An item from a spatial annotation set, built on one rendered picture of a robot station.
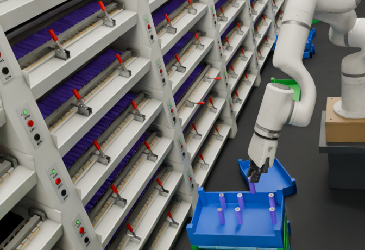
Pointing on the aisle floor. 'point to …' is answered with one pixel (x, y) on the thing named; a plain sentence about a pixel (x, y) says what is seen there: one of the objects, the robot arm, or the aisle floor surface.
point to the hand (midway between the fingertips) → (253, 174)
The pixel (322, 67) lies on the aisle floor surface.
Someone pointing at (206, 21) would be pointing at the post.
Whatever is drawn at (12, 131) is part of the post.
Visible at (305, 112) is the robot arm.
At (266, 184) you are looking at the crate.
